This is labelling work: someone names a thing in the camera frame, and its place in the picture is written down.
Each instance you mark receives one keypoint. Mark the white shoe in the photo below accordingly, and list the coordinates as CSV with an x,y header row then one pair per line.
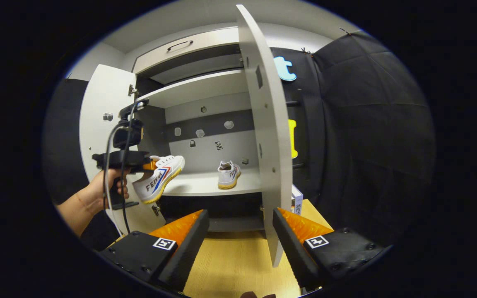
x,y
160,178
228,176

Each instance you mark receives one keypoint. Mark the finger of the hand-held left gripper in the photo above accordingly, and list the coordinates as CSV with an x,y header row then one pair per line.
x,y
149,165

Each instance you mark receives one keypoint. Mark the metal door hinge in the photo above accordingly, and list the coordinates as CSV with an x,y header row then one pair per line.
x,y
156,210
133,90

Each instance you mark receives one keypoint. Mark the white shoe cabinet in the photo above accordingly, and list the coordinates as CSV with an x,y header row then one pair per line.
x,y
209,184

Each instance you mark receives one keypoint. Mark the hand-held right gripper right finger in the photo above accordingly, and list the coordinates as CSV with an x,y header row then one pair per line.
x,y
292,252

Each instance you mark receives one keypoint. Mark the lavender book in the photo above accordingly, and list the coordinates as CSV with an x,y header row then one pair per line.
x,y
297,200

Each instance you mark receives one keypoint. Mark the white cabinet drawer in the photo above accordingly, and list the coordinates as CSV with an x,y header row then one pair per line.
x,y
205,45

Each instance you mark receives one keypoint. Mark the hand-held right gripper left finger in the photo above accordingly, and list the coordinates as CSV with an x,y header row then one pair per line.
x,y
189,248

